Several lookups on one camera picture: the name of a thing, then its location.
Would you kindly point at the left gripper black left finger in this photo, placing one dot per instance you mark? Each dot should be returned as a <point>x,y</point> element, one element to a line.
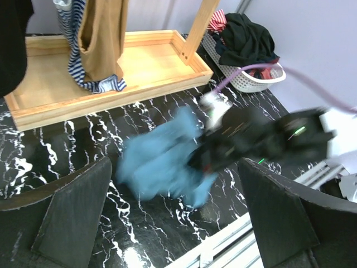
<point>55,225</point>

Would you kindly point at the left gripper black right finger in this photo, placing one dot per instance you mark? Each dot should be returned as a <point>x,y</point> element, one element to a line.
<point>294,225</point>

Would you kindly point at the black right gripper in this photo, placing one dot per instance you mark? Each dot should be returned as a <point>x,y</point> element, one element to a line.
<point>236,134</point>

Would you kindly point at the navy tank top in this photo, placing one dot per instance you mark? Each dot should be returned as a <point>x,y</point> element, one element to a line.
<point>220,46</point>

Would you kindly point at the black garment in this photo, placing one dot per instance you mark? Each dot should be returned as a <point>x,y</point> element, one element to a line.
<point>246,42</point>

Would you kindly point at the teal tank top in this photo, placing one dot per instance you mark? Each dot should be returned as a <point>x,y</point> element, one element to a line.
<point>156,162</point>

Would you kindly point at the red white striped tank top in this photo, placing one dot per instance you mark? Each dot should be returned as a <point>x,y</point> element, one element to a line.
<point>217,22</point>

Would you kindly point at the maroon tank top grey trim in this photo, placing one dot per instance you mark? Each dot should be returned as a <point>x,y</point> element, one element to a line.
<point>264,73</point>

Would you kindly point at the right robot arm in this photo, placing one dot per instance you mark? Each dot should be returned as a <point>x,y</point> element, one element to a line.
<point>296,138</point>

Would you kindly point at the brown tank top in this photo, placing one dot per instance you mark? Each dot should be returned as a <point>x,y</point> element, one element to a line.
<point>101,38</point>

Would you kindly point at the blue white striped tank top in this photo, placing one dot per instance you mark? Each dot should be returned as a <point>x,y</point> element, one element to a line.
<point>70,14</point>

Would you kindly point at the white perforated plastic basket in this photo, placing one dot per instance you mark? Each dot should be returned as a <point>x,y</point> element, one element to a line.
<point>241,82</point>

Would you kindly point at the black marble pattern mat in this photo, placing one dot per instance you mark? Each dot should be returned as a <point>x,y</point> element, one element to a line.
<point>130,234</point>

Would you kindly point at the wooden clothes rack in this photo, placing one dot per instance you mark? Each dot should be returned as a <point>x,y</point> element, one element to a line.
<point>154,63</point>

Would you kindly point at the black skirt on rack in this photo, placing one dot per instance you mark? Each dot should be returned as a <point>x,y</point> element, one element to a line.
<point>15,15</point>

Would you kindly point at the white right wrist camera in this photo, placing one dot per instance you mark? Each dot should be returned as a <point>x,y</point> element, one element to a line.
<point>215,108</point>

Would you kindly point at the aluminium mounting rail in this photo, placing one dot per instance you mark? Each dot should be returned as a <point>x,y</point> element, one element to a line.
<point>235,245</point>

